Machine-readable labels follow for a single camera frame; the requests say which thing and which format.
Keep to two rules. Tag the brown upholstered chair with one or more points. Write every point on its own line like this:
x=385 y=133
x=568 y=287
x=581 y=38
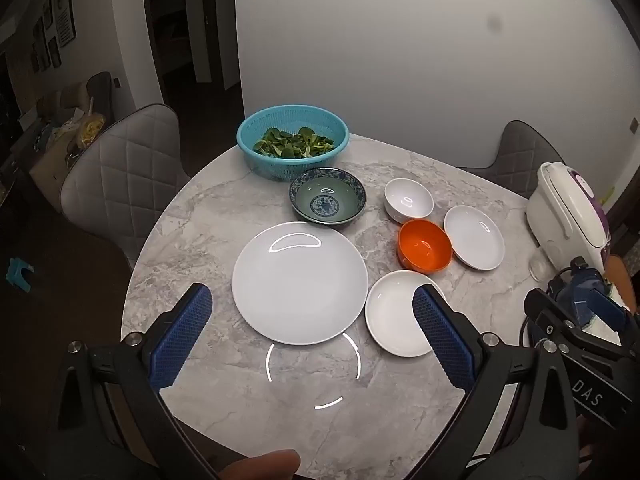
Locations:
x=100 y=90

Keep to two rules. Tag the dark grey chair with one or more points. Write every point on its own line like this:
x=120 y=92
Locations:
x=520 y=155

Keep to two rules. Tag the teal plastic colander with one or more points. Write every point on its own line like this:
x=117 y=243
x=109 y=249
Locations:
x=280 y=170

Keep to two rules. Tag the blue floral patterned bowl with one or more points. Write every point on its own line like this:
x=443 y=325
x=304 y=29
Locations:
x=327 y=200

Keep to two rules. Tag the large white plate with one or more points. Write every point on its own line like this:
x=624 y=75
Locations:
x=300 y=285

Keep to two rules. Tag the teal plastic stool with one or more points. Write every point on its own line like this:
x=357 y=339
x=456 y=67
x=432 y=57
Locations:
x=17 y=272

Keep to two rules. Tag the person's left hand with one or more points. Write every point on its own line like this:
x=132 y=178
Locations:
x=265 y=467

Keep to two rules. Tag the small white plate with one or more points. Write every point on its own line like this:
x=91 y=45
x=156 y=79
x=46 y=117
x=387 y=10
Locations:
x=475 y=237
x=390 y=315

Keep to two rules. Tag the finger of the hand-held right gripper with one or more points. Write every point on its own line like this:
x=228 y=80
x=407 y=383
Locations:
x=555 y=315
x=602 y=312

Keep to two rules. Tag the beige cabinet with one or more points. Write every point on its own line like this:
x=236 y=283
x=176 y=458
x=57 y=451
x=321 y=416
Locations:
x=50 y=175

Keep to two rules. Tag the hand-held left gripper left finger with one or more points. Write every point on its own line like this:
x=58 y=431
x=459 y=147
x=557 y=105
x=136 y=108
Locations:
x=182 y=340

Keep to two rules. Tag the green leafy vegetables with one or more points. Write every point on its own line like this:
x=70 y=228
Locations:
x=292 y=145

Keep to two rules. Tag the dark blue kitchen appliance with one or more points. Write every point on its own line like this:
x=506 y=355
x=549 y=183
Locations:
x=590 y=277

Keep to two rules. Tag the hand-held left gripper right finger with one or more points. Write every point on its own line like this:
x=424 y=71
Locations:
x=442 y=342

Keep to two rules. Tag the yellow plastic bag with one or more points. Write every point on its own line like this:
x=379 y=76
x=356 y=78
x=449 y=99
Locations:
x=90 y=130

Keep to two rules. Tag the large black picture frame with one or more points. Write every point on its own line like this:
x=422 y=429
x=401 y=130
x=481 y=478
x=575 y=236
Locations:
x=65 y=10

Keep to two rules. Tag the white rice cooker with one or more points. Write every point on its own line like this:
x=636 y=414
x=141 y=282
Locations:
x=555 y=210

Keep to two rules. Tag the orange bowl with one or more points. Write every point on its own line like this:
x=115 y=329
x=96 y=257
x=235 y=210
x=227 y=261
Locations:
x=425 y=247

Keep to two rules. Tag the small black picture frame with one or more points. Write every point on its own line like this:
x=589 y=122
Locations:
x=54 y=52
x=38 y=34
x=47 y=12
x=35 y=61

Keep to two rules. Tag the light grey quilted chair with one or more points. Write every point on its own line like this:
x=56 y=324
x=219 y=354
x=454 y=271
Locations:
x=130 y=170

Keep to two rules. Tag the white bowl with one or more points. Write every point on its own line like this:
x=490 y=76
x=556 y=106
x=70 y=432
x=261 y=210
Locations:
x=407 y=200

